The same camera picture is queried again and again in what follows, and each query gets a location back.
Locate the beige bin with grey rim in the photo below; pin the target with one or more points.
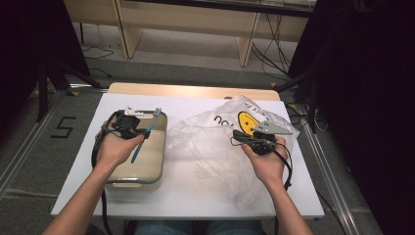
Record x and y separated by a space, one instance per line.
150 163

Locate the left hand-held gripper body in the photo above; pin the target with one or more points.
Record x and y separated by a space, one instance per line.
125 125

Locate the white table board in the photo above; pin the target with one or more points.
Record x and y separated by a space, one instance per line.
182 196

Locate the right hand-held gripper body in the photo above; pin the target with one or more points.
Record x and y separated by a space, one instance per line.
264 145

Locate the person's right hand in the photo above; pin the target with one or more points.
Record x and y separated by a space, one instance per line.
270 166

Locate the person's left hand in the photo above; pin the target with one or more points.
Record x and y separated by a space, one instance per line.
112 151

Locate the light wooden desk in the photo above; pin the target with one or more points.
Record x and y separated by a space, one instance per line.
182 16

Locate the blue toothbrush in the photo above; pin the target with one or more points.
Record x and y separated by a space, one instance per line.
138 151

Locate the black metal stand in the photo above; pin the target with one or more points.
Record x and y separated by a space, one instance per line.
42 91
313 98

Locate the clear plastic bag yellow smiley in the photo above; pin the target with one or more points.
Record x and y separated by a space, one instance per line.
208 147

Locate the metal floor rail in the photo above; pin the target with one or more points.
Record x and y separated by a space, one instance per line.
326 163
26 147

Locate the black curtain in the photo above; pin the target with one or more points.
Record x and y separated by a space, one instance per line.
375 98
32 39

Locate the person's legs in jeans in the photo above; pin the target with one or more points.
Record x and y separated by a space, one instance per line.
156 228

